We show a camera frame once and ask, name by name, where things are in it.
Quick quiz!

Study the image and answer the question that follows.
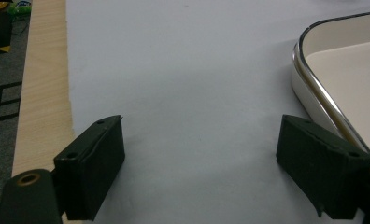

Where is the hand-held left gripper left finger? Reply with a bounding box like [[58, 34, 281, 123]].
[[52, 114, 127, 222]]

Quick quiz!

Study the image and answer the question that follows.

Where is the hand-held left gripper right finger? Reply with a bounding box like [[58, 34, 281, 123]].
[[275, 113, 370, 220]]

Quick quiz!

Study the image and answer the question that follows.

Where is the white square plate silver rim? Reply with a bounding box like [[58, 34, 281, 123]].
[[291, 8, 370, 176]]

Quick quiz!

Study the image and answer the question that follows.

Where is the yellow green snack bag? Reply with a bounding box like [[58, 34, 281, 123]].
[[8, 1, 34, 17]]

